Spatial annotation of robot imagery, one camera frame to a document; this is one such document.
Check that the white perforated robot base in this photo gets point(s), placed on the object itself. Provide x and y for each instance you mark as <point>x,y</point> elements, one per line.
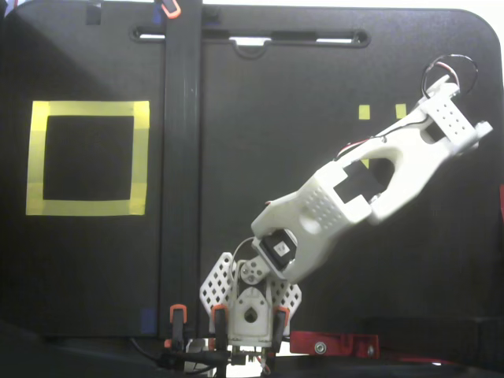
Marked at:
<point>252,330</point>

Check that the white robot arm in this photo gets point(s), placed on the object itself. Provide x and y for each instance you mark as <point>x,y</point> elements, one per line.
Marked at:
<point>413,165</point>

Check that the small yellow tape marker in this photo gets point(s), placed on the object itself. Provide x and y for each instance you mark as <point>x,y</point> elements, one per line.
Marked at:
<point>366,163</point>
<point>401,111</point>
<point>364,112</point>

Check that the black flat bar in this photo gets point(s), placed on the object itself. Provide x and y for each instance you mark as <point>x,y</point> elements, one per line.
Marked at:
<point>183,157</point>

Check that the small motor controller board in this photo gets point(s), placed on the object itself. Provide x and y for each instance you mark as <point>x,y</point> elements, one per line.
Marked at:
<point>252,354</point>

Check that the blue tape piece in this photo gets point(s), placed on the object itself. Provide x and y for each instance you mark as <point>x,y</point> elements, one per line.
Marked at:
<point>158,15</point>
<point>147,319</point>

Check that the yellow tape square outline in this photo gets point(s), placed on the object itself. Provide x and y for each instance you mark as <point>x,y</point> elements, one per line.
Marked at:
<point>88,108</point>

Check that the red corner bracket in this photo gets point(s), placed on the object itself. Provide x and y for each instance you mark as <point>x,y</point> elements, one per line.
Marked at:
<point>334,342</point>

